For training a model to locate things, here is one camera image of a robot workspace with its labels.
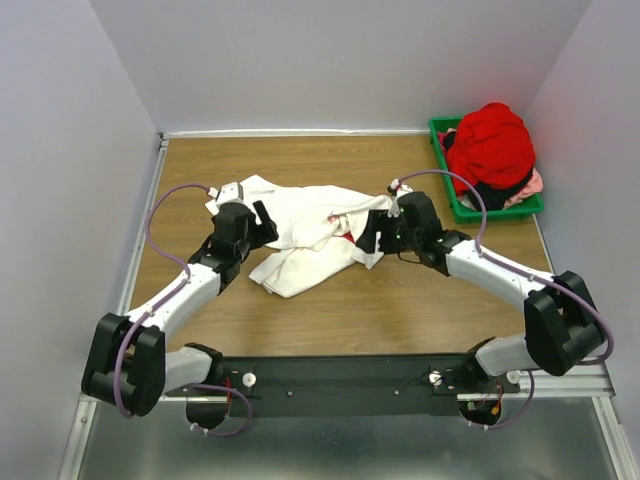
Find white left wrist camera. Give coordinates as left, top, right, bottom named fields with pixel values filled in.
left=208, top=182, right=244, bottom=205

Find aluminium frame rail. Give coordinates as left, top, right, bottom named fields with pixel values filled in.
left=159, top=364, right=616, bottom=402

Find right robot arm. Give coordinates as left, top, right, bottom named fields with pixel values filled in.
left=356, top=192, right=610, bottom=392

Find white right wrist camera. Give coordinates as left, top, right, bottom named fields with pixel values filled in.
left=387, top=179, right=413, bottom=218

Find white t shirt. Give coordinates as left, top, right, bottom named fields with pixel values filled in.
left=205, top=175, right=391, bottom=298

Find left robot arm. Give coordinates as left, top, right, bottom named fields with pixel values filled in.
left=81, top=201, right=278, bottom=418

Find red t shirt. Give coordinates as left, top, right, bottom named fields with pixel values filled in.
left=445, top=102, right=536, bottom=194

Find green plastic bin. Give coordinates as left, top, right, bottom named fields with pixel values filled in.
left=428, top=116, right=544, bottom=225

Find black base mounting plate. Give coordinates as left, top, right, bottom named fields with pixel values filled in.
left=185, top=354, right=520, bottom=432

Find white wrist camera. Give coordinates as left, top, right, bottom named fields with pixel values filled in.
left=208, top=182, right=244, bottom=205
left=387, top=179, right=413, bottom=218

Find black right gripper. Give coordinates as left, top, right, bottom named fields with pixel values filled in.
left=354, top=208, right=420, bottom=254

